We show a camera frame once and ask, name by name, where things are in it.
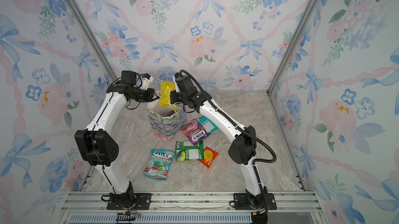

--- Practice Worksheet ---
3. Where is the yellow lemon candy bag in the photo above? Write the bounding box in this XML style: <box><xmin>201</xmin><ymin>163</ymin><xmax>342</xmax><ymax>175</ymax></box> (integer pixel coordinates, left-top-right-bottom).
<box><xmin>159</xmin><ymin>81</ymin><xmax>177</xmax><ymax>110</ymax></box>

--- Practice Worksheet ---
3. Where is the floral paper gift bag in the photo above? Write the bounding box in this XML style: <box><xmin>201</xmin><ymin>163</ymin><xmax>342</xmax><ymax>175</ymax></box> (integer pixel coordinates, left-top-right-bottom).
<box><xmin>147</xmin><ymin>99</ymin><xmax>187</xmax><ymax>142</ymax></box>

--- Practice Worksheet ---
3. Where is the teal red Fox's candy bag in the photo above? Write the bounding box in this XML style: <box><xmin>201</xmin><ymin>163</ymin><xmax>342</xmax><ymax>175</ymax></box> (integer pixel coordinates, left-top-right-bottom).
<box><xmin>144</xmin><ymin>149</ymin><xmax>175</xmax><ymax>181</ymax></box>

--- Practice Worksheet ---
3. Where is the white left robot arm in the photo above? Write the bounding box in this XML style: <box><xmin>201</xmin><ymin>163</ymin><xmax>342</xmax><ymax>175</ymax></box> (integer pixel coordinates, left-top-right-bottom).
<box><xmin>74</xmin><ymin>81</ymin><xmax>158</xmax><ymax>204</ymax></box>

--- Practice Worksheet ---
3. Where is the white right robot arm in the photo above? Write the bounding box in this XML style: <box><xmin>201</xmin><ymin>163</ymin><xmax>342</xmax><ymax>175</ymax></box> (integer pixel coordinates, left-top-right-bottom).
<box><xmin>170</xmin><ymin>91</ymin><xmax>268</xmax><ymax>209</ymax></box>

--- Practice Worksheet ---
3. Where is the pink berry candy bag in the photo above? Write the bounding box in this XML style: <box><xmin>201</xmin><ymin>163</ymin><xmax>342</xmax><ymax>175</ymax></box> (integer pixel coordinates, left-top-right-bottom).
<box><xmin>180</xmin><ymin>119</ymin><xmax>208</xmax><ymax>146</ymax></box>

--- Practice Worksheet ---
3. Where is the teal mint candy bag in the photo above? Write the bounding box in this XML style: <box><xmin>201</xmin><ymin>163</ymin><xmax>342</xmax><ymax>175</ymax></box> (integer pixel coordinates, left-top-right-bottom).
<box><xmin>197</xmin><ymin>116</ymin><xmax>218</xmax><ymax>134</ymax></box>

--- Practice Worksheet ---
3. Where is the green lime candy bag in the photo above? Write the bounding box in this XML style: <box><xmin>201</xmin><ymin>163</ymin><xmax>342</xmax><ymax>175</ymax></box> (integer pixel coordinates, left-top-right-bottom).
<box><xmin>175</xmin><ymin>141</ymin><xmax>204</xmax><ymax>162</ymax></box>

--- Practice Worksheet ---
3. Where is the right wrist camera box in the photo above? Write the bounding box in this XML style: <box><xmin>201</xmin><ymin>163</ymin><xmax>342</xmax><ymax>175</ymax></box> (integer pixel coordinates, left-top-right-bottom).
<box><xmin>174</xmin><ymin>72</ymin><xmax>195</xmax><ymax>93</ymax></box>

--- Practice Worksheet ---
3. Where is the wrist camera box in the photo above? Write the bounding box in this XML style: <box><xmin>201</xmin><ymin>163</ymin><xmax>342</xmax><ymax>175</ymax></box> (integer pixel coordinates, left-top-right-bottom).
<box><xmin>120</xmin><ymin>70</ymin><xmax>137</xmax><ymax>86</ymax></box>
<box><xmin>174</xmin><ymin>72</ymin><xmax>195</xmax><ymax>93</ymax></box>

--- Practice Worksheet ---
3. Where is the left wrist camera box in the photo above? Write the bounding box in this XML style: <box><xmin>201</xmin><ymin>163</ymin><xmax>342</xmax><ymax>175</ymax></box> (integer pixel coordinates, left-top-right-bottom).
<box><xmin>120</xmin><ymin>70</ymin><xmax>137</xmax><ymax>86</ymax></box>

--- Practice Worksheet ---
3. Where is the black corrugated cable hose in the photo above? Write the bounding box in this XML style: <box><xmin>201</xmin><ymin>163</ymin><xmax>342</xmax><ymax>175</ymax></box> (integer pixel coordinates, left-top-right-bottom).
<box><xmin>178</xmin><ymin>69</ymin><xmax>277</xmax><ymax>164</ymax></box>

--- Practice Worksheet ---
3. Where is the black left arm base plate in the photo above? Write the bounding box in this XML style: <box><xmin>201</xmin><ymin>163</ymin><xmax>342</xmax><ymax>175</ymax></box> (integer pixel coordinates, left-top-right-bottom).
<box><xmin>101</xmin><ymin>193</ymin><xmax>152</xmax><ymax>211</ymax></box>

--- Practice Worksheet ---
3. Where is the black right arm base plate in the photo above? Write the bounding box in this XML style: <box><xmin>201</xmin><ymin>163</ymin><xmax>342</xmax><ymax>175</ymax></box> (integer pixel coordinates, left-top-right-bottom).
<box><xmin>230</xmin><ymin>193</ymin><xmax>277</xmax><ymax>211</ymax></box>

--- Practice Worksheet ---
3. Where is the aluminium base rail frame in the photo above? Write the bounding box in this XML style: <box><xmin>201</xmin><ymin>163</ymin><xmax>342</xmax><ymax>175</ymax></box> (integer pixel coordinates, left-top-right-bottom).
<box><xmin>55</xmin><ymin>191</ymin><xmax>327</xmax><ymax>224</ymax></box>

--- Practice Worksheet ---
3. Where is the aluminium left corner post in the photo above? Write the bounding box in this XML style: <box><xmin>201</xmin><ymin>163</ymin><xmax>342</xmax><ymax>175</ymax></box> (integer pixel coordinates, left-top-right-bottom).
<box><xmin>64</xmin><ymin>0</ymin><xmax>117</xmax><ymax>80</ymax></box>

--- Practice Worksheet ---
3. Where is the aluminium corner post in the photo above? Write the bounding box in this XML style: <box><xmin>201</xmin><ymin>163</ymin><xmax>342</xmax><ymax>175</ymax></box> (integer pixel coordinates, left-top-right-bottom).
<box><xmin>64</xmin><ymin>0</ymin><xmax>117</xmax><ymax>80</ymax></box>
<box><xmin>267</xmin><ymin>0</ymin><xmax>319</xmax><ymax>97</ymax></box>

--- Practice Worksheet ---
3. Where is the aluminium right corner post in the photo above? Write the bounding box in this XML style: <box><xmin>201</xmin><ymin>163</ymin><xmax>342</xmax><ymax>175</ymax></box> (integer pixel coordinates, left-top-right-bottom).
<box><xmin>267</xmin><ymin>0</ymin><xmax>319</xmax><ymax>97</ymax></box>

